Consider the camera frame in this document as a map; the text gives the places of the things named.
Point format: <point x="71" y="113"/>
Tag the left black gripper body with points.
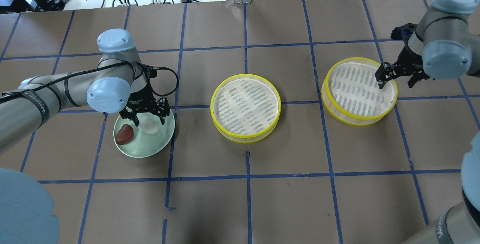
<point x="140" y="97"/>

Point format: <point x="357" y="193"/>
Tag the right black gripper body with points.
<point x="410" y="61"/>

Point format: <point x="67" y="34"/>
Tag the white steamed bun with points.
<point x="148" y="125"/>

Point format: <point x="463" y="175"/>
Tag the brown red bun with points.
<point x="124" y="135"/>

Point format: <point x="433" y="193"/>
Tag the yellow steamer basket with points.
<point x="245" y="108"/>
<point x="350" y="92"/>

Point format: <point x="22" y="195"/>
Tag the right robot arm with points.
<point x="440" y="46"/>

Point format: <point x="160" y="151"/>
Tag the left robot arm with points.
<point x="119" y="84"/>

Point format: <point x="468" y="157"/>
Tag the light green plate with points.
<point x="145" y="145"/>

